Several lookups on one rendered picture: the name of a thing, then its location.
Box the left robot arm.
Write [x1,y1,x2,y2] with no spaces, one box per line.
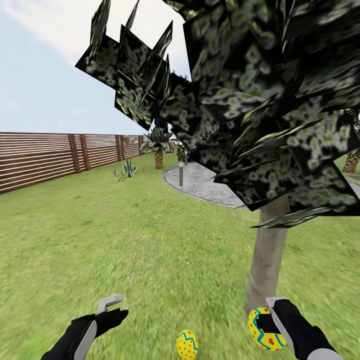
[40,294,129,360]

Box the easter egg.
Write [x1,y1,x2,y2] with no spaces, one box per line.
[248,307,287,352]
[176,329,199,360]

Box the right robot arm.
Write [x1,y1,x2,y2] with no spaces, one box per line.
[256,296,344,360]

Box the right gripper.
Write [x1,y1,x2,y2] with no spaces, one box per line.
[256,312,281,334]

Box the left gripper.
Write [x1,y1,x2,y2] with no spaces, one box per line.
[98,308,129,335]

